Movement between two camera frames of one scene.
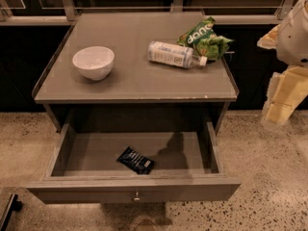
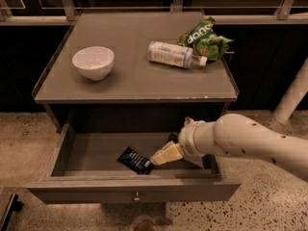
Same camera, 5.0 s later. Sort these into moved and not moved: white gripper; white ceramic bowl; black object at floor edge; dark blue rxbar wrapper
Moved: white gripper
Not moved: black object at floor edge; white ceramic bowl; dark blue rxbar wrapper
